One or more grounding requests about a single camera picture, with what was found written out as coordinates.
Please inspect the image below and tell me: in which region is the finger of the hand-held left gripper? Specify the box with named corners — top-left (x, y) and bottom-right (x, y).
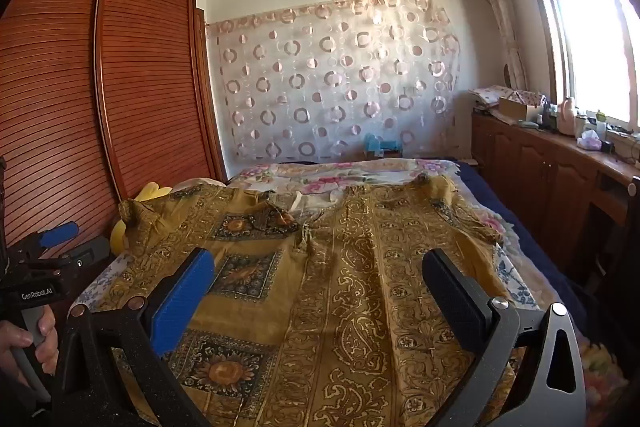
top-left (10, 221), bottom-right (81, 260)
top-left (52, 236), bottom-right (112, 280)

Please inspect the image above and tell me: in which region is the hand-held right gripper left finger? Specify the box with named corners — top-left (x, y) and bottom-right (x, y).
top-left (50, 248), bottom-right (216, 427)

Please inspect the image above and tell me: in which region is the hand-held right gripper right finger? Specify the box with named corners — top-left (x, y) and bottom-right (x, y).
top-left (422, 248), bottom-right (587, 427)

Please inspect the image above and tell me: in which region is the golden patterned shirt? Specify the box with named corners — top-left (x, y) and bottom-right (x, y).
top-left (97, 174), bottom-right (531, 427)

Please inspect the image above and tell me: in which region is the person's left hand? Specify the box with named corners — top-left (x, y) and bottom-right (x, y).
top-left (0, 306), bottom-right (59, 378)

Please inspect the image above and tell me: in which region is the yellow plush toy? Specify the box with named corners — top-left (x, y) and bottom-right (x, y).
top-left (110, 182), bottom-right (174, 254)

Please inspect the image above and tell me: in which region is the navy bed sheet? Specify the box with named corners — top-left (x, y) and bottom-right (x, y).
top-left (457, 161), bottom-right (608, 343)

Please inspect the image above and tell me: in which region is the beige pillow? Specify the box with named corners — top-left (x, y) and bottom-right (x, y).
top-left (175, 177), bottom-right (228, 190)

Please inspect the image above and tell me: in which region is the wooden sideboard cabinet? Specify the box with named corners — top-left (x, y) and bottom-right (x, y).
top-left (470, 109), bottom-right (640, 288)

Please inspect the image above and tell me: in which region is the pink floral blanket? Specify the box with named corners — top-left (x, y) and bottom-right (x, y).
top-left (227, 158), bottom-right (543, 308)

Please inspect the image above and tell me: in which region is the light blue bundle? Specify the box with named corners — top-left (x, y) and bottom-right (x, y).
top-left (362, 133), bottom-right (402, 158)

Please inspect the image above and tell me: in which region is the wooden headboard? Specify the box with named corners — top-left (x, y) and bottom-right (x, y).
top-left (0, 0), bottom-right (228, 323)

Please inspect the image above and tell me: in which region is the cardboard box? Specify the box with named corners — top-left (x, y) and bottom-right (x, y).
top-left (498, 96), bottom-right (544, 122)

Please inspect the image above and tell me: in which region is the floral cloth pile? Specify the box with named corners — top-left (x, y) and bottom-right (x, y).
top-left (470, 84), bottom-right (548, 108)

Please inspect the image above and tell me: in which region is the pink tissue pack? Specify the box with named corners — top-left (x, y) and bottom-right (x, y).
top-left (576, 129), bottom-right (602, 152)

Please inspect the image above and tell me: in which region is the circle patterned sheer curtain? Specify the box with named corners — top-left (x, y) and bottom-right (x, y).
top-left (206, 0), bottom-right (462, 162)

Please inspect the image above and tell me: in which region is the pale window curtain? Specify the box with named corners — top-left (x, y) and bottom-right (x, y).
top-left (471, 0), bottom-right (528, 94)

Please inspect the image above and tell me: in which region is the window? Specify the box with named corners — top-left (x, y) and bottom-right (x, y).
top-left (520, 0), bottom-right (640, 132)

